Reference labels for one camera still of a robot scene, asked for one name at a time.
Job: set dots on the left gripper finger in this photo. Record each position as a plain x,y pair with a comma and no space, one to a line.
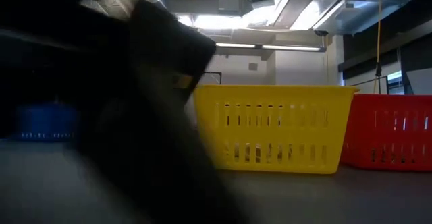
162,170

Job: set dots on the grey ceiling box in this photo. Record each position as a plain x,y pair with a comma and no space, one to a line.
229,2

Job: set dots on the ceiling tube light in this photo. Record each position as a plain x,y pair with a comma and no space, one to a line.
270,46

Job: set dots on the yellow plastic basket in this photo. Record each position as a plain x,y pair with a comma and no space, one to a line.
276,129

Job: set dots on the blue plastic basket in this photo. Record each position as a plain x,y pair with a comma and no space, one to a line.
44,122

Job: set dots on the white ventilation hood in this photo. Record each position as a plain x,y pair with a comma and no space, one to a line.
364,4

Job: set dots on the red plastic basket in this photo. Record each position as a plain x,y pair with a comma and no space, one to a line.
391,133

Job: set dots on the black stand frame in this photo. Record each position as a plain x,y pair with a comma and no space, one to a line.
216,73

